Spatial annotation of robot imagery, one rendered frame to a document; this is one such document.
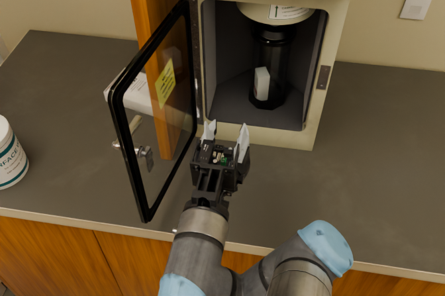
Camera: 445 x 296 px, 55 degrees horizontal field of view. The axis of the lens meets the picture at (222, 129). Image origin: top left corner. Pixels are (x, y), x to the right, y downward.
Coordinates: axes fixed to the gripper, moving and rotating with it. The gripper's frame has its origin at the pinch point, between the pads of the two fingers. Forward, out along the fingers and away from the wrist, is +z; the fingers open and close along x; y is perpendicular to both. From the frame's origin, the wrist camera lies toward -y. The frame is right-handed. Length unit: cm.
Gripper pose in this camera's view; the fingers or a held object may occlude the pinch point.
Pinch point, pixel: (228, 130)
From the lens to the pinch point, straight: 79.4
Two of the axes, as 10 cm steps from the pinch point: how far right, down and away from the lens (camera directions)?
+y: -0.3, -6.6, -7.5
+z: 1.9, -7.4, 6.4
